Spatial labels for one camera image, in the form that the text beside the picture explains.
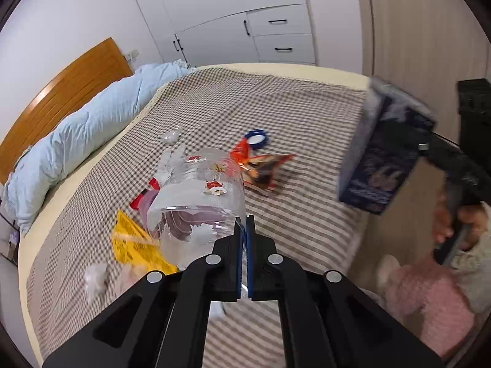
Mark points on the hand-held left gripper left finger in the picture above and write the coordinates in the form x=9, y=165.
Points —
x=239, y=260

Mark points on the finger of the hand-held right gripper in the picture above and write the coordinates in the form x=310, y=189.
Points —
x=406, y=140

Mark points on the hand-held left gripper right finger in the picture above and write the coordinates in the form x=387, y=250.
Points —
x=251, y=260

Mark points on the dark blue box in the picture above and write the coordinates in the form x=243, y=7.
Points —
x=376, y=176

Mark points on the clear printed plastic cup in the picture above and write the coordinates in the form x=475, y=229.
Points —
x=191, y=199

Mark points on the orange snack bag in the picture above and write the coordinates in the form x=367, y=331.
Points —
x=264, y=168

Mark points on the yellow snack packet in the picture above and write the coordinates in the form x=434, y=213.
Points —
x=130, y=245

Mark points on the red cookie packet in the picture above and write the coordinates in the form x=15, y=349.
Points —
x=147, y=195

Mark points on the blue bottle cap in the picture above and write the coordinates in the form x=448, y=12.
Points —
x=256, y=138

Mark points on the clear plastic bag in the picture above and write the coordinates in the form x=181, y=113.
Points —
x=95, y=280

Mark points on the person's right forearm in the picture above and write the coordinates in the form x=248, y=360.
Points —
x=475, y=272

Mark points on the person's right hand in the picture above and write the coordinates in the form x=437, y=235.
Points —
x=475, y=222

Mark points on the black crate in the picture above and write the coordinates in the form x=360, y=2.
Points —
x=475, y=103

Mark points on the cream mattress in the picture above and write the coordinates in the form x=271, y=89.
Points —
x=337, y=78

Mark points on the beige crumpled wrapper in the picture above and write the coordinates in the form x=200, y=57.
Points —
x=128, y=280

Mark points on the beige door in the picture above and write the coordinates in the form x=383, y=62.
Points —
x=414, y=27

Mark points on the small crumpled clear wrap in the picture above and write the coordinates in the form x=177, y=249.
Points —
x=170, y=137

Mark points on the light blue duvet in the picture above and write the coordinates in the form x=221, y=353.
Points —
x=88, y=122

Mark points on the bedside folding rack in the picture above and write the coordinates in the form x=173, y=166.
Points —
x=9, y=237

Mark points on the white wardrobe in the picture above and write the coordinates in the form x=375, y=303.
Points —
x=214, y=7

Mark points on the wooden headboard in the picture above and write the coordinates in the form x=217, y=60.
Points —
x=69, y=84

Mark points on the wall socket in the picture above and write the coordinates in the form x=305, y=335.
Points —
x=132, y=54

